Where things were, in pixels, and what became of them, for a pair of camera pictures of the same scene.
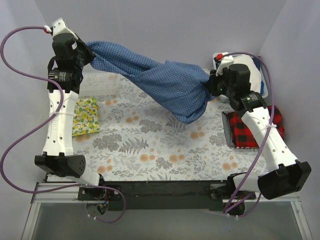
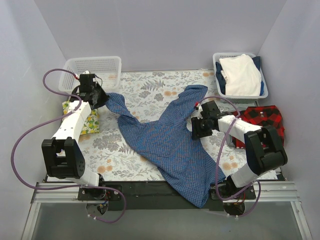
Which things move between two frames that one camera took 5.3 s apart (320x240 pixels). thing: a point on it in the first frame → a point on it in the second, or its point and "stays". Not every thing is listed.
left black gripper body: x=86 y=55 → x=99 y=97
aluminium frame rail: x=68 y=195 stays
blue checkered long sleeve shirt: x=179 y=89 → x=174 y=147
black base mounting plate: x=164 y=195 stays
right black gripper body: x=214 y=85 → x=197 y=128
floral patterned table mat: x=141 y=139 stays
